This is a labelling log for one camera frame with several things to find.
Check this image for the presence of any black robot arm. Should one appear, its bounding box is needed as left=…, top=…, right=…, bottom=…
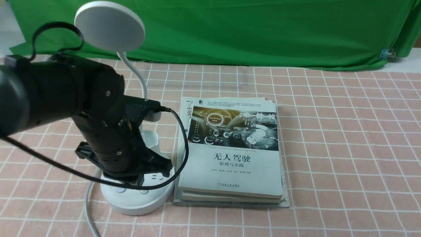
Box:
left=1, top=55, right=173, bottom=183

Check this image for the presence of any blue binder clip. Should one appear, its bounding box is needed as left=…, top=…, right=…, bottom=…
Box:
left=379, top=48, right=396, bottom=60

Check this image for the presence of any top autonomous driving book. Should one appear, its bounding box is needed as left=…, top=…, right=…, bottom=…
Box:
left=178, top=97, right=285, bottom=200

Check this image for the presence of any pink checkered tablecloth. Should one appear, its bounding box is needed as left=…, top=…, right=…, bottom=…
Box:
left=0, top=62, right=421, bottom=237

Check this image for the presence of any grey lamp power cord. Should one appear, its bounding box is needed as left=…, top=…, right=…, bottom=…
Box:
left=84, top=169, right=102, bottom=237

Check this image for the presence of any green backdrop cloth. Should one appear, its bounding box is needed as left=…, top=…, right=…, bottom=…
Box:
left=7, top=0, right=421, bottom=71

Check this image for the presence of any bottom stacked book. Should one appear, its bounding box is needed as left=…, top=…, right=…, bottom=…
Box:
left=173, top=97, right=290, bottom=208

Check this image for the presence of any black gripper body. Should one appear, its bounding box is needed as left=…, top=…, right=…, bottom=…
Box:
left=72, top=114, right=155, bottom=182

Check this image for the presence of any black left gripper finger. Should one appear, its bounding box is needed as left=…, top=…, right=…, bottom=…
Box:
left=149, top=153, right=173, bottom=178

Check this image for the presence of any black camera cable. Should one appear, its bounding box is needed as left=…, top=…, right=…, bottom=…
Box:
left=0, top=22, right=190, bottom=191

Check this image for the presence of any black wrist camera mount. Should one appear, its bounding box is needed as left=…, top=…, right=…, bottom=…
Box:
left=124, top=95, right=161, bottom=127

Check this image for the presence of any white desk lamp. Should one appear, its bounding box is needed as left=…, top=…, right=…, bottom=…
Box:
left=75, top=1, right=174, bottom=216

